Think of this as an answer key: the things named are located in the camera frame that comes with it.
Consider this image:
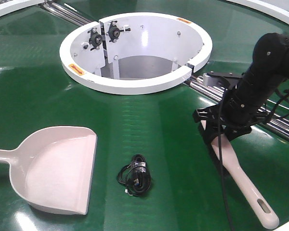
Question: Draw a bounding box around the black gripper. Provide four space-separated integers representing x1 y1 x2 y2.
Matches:
192 84 270 144

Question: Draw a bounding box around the black cable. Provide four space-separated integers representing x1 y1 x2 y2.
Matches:
116 154 152 197

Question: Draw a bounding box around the pink plastic dustpan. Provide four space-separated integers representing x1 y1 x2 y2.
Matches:
0 126 97 215

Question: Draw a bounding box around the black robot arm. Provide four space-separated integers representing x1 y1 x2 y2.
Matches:
193 33 289 144

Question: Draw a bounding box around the white outer rim right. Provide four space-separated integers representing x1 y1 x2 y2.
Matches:
228 0 289 25

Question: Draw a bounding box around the white rim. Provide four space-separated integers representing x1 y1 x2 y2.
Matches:
228 0 289 25
0 0 45 17

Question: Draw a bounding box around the right black bearing block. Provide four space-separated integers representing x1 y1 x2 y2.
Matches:
106 21 131 43

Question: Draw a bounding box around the black bearing block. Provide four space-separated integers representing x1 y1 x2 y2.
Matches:
106 21 131 43
88 27 103 51

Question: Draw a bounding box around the left black bearing block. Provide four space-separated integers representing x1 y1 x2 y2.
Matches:
88 27 103 51

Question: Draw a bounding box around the far steel roller strip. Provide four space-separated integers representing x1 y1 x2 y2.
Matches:
39 0 92 26

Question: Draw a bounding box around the white outer rim left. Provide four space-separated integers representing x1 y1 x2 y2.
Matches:
0 0 45 17

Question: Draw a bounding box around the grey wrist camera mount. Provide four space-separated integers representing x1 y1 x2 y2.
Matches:
203 71 242 89

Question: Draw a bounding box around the white inner conveyor ring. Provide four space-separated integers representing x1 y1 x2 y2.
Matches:
59 12 213 95

